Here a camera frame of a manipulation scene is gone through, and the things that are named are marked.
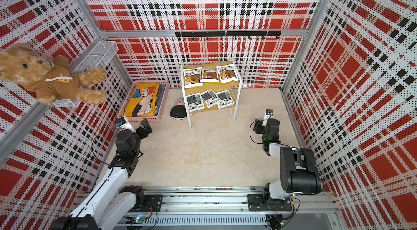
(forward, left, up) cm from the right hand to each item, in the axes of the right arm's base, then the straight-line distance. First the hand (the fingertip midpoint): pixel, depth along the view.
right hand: (263, 119), depth 94 cm
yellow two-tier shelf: (+3, +31, +25) cm, 39 cm away
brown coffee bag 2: (+8, +31, +27) cm, 42 cm away
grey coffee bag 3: (+8, +23, +9) cm, 26 cm away
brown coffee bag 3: (+10, +22, +27) cm, 36 cm away
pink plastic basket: (+6, +63, -4) cm, 64 cm away
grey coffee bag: (+6, +40, +9) cm, 41 cm away
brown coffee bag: (+7, +39, +27) cm, 48 cm away
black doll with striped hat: (+5, +51, +1) cm, 51 cm away
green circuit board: (-48, +61, -6) cm, 78 cm away
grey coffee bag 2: (+9, +31, +9) cm, 34 cm away
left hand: (-8, +66, +10) cm, 67 cm away
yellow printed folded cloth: (+15, +76, 0) cm, 78 cm away
